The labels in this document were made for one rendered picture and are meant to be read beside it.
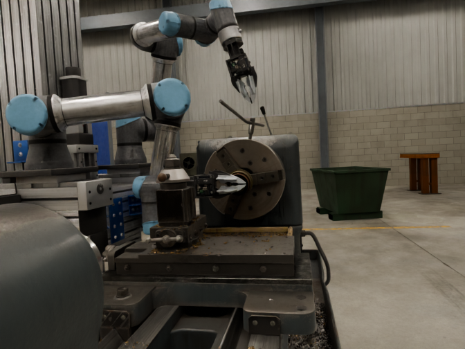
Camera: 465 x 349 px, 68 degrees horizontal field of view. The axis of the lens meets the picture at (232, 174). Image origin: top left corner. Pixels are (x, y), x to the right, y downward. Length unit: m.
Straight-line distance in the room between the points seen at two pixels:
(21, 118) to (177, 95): 0.45
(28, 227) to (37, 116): 0.90
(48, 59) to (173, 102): 0.66
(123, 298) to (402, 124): 11.53
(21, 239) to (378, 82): 11.90
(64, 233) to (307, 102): 11.40
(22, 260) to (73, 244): 0.04
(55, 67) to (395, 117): 11.00
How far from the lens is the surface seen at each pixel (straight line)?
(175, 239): 0.77
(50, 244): 0.26
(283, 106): 11.55
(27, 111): 1.16
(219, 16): 1.26
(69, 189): 1.21
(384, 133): 11.82
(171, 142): 1.27
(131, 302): 0.72
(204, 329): 0.74
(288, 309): 0.65
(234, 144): 1.34
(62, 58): 1.69
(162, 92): 1.12
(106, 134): 6.33
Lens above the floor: 1.17
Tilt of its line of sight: 3 degrees down
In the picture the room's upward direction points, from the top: 3 degrees counter-clockwise
